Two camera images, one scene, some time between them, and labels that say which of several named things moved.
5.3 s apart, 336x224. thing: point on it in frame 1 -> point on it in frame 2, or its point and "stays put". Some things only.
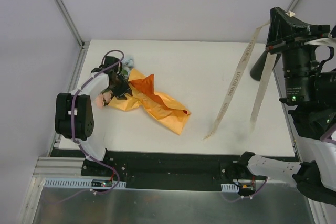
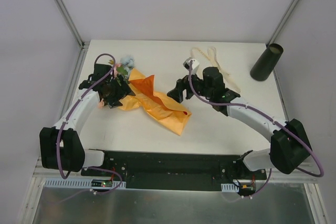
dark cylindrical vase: x=256 y=72 stays put
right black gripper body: x=293 y=39 -> x=187 y=87
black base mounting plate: x=165 y=171 stays put
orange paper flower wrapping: x=164 y=109 stays put
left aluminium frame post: x=63 y=9 stays put
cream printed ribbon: x=237 y=76 -> x=212 y=53
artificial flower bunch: x=104 y=98 stays put
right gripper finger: x=282 y=27 -> x=176 y=94
